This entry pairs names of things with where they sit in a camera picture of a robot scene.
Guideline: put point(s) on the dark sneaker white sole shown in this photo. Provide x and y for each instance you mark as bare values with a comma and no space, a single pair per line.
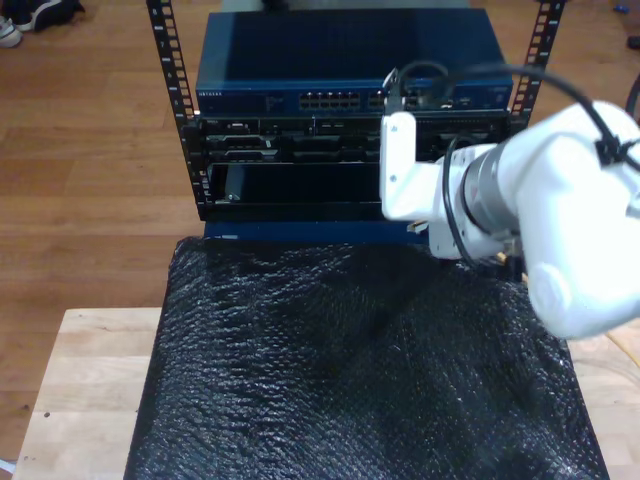
50,12

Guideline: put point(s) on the black mesh mat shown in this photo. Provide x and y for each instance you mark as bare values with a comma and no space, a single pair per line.
325,375

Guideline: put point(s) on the black perforated rack rail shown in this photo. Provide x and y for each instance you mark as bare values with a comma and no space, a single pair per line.
537,50
172,60

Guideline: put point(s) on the black rack server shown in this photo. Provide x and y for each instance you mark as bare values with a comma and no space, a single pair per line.
300,142

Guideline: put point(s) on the blue network switch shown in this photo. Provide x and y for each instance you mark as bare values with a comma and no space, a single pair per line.
300,55

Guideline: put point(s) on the dark blue rack unit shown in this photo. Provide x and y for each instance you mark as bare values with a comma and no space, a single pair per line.
310,232

